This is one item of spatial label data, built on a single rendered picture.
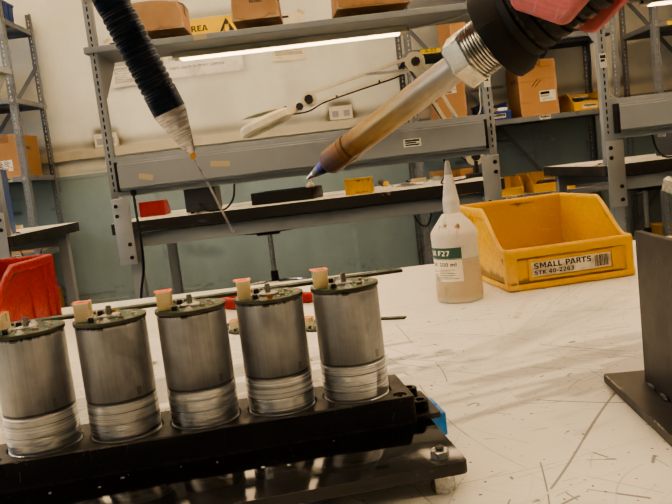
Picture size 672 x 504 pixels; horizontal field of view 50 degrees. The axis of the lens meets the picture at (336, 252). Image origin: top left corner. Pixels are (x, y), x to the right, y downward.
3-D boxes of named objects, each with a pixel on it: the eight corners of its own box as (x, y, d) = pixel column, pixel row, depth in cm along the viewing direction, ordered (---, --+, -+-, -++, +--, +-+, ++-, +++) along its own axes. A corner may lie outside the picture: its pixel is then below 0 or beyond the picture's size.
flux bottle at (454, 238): (435, 296, 54) (421, 164, 53) (480, 292, 54) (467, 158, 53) (439, 305, 51) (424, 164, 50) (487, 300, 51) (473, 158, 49)
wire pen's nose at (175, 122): (174, 160, 24) (152, 120, 24) (203, 146, 25) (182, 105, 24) (179, 159, 23) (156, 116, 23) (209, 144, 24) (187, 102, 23)
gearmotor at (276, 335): (322, 433, 26) (305, 292, 25) (253, 444, 25) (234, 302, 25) (313, 411, 28) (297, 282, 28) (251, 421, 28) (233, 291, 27)
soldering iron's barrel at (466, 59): (323, 188, 22) (496, 62, 18) (301, 143, 22) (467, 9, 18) (350, 184, 23) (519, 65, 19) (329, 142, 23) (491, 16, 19)
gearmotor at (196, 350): (243, 446, 25) (224, 303, 25) (173, 458, 25) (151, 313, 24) (242, 423, 28) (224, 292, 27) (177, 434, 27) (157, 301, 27)
